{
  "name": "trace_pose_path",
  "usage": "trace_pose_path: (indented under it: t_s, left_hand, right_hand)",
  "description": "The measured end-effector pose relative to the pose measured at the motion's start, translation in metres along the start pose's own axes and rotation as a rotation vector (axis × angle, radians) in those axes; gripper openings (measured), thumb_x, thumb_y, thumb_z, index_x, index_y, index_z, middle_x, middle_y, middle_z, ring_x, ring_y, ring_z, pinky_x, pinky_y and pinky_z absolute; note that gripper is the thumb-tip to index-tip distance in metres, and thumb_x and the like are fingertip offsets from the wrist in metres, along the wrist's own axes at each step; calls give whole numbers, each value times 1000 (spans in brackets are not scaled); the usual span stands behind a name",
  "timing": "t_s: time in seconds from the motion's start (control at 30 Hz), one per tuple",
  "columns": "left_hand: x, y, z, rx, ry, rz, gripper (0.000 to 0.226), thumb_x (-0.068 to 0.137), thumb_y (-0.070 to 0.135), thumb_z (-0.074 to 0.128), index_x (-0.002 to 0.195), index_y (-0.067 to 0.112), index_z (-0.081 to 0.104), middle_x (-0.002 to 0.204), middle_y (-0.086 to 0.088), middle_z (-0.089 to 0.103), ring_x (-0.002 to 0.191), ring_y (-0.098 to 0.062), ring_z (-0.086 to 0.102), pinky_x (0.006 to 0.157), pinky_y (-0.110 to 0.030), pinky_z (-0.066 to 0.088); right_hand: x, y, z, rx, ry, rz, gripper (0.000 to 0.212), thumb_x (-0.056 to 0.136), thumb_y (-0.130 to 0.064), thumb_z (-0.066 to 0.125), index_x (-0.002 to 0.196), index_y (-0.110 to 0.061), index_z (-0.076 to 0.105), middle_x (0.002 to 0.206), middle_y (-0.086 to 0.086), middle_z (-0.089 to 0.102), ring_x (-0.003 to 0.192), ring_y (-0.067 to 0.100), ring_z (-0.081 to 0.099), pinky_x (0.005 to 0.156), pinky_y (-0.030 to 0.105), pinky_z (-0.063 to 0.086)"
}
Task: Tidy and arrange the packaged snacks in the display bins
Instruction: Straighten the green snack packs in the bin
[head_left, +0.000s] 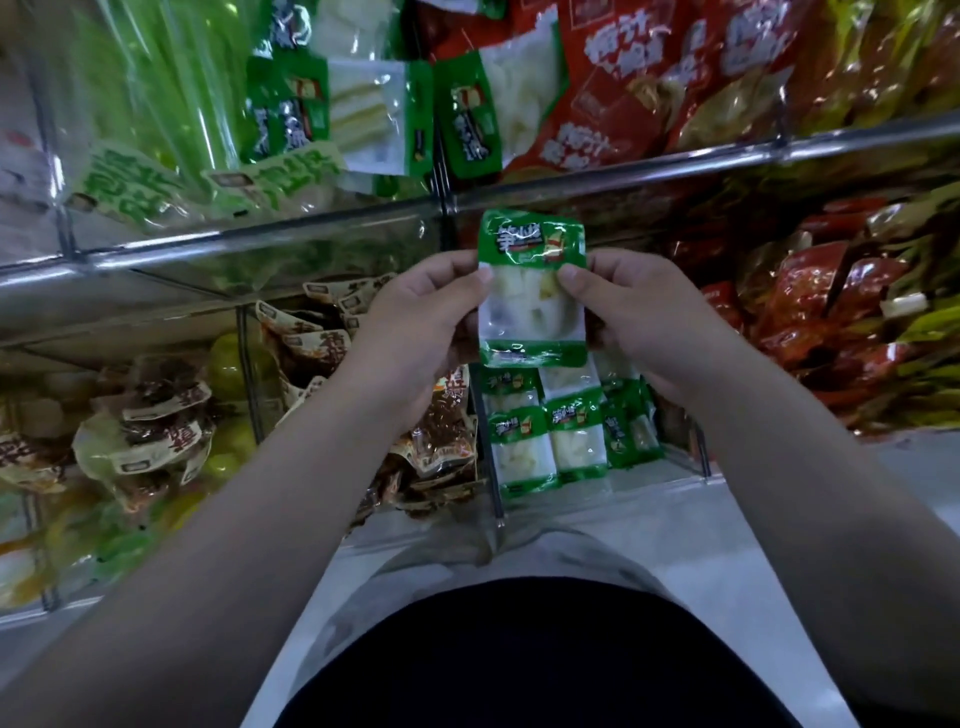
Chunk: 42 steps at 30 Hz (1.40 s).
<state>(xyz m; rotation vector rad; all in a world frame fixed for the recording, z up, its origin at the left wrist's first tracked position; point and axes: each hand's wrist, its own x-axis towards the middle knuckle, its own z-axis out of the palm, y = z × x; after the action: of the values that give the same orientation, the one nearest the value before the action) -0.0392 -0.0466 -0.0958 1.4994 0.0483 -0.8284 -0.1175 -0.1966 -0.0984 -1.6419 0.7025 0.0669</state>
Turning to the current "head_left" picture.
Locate person's left hand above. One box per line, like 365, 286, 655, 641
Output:
348, 249, 497, 429

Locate person's right hand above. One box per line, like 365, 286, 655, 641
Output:
558, 247, 737, 407

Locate pile of brown snack packets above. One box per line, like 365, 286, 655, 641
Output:
255, 274, 482, 519

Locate green bamboo packet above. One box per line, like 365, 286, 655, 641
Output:
477, 210, 590, 369

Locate pile of green bamboo packets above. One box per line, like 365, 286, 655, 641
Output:
477, 352, 665, 497

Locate pile of glossy red snacks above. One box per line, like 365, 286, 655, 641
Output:
667, 187, 960, 437

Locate red packets pile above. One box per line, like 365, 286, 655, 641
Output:
517, 0, 819, 174

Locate pile of jelly cups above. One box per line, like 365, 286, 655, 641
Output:
0, 330, 264, 602

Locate long green vegetable packets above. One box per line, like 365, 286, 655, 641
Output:
60, 0, 347, 227

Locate yellow green packets pile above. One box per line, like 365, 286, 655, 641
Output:
795, 0, 960, 129

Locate person's left forearm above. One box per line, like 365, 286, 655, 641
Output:
0, 390, 452, 728

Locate person's right forearm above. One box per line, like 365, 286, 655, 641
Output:
675, 352, 960, 728

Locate light grey shorts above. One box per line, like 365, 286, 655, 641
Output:
240, 525, 677, 728

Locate black shirt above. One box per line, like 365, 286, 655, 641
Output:
277, 577, 804, 728

